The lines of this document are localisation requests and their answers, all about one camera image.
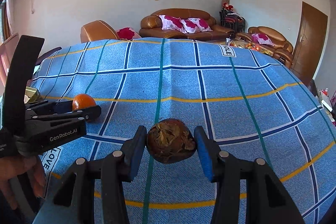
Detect brown wooden door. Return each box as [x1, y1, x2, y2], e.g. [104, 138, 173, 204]
[290, 1, 328, 80]

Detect orange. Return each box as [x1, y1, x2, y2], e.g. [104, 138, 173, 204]
[72, 93, 97, 111]

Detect white magenta floral pillow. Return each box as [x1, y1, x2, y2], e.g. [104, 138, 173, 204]
[251, 33, 274, 46]
[159, 15, 185, 32]
[181, 18, 213, 33]

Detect brown leather armchair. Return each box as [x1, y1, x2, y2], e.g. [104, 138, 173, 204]
[236, 26, 294, 68]
[80, 20, 120, 43]

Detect curtain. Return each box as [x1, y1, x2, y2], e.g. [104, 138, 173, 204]
[3, 0, 15, 41]

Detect stacked black chairs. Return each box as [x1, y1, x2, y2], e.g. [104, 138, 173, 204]
[219, 7, 246, 33]

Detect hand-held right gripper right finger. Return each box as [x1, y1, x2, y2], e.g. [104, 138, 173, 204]
[194, 126, 306, 224]

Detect person's left hand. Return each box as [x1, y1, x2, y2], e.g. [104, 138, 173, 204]
[0, 155, 47, 210]

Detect brown leather sofa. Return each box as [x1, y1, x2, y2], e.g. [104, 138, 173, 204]
[139, 8, 235, 41]

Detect red floral pillow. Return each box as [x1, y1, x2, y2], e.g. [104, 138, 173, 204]
[116, 27, 142, 41]

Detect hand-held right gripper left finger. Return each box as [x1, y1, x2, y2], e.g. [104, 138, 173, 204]
[31, 126, 147, 224]

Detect white box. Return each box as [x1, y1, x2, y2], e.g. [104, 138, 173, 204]
[319, 98, 333, 111]

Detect coffee table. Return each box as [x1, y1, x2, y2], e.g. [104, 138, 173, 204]
[214, 39, 263, 52]

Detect plate of oranges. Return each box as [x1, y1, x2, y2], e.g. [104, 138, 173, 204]
[243, 42, 261, 52]

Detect gold tin tray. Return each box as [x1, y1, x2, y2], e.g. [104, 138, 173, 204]
[25, 87, 40, 104]

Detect low tv cabinet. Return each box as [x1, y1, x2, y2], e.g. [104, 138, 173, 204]
[307, 79, 336, 125]

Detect pink electric kettle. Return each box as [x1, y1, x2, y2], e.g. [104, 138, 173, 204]
[0, 34, 20, 83]

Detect blue checked tablecloth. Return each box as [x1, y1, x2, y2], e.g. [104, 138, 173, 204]
[25, 38, 336, 224]

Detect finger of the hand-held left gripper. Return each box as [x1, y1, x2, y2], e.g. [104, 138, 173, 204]
[25, 100, 74, 113]
[26, 105, 102, 125]

